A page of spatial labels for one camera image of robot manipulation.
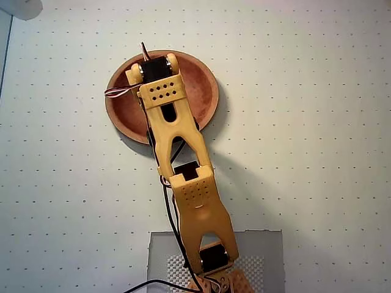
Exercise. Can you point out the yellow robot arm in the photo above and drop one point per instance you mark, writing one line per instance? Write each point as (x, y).
(195, 195)

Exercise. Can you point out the round wooden bowl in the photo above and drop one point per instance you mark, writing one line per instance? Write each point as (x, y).
(201, 91)

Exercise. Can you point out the white dotted work board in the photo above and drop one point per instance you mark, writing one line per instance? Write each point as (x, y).
(305, 122)

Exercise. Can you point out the white textured foam mat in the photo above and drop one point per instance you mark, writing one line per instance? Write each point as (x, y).
(175, 271)

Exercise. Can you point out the white rounded object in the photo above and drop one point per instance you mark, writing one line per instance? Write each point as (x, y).
(24, 9)

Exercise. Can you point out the grey base plate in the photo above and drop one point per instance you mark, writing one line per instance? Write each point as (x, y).
(268, 250)

